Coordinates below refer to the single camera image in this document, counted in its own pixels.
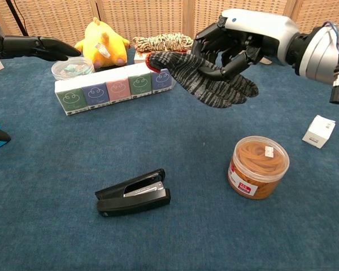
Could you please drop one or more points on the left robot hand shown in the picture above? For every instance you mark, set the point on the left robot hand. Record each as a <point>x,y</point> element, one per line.
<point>39,46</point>

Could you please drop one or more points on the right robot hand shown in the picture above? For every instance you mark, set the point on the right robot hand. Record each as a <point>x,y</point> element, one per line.
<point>260,26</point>

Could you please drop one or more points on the grey knit work glove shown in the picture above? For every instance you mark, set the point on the grey knit work glove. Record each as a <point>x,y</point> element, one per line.
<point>203,84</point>

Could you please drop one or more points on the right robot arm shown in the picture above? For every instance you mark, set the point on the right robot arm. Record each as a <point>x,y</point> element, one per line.
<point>319,53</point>

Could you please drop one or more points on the woven folding screen panel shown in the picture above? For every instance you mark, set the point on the woven folding screen panel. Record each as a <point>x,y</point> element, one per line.
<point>141,17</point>
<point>59,17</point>
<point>319,11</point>
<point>209,8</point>

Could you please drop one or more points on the black tripod stand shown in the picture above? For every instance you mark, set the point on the black tripod stand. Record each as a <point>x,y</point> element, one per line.
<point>17,17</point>

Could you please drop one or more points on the clear jar of binder clips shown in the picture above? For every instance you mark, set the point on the clear jar of binder clips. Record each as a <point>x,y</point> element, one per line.
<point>70,69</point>

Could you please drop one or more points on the yellow plush toy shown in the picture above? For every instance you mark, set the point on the yellow plush toy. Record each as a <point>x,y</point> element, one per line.
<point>101,39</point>

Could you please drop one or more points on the wrapped tissue pack row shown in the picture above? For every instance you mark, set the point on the wrapped tissue pack row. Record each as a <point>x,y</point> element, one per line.
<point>101,90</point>

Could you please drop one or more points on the white red snack box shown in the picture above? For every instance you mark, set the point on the white red snack box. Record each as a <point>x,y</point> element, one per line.
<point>139,57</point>

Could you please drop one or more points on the small white box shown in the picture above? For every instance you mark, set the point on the small white box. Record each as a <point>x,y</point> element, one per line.
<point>317,132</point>

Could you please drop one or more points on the clear jar of rubber bands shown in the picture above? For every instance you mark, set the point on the clear jar of rubber bands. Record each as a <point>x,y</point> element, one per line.
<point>257,169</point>

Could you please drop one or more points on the black stapler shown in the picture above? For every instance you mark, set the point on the black stapler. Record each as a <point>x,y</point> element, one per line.
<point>135,194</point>

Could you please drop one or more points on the blue table mat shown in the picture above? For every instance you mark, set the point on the blue table mat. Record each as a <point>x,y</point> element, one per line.
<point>169,226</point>

